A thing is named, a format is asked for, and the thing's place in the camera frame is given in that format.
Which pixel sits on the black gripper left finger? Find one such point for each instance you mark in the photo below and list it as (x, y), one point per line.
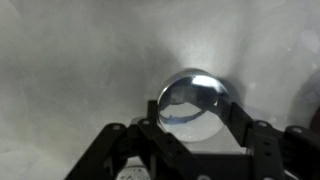
(133, 153)

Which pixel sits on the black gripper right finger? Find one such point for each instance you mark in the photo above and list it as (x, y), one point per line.
(280, 156)

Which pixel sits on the dark brown candle cup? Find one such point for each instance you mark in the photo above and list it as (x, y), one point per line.
(316, 120)

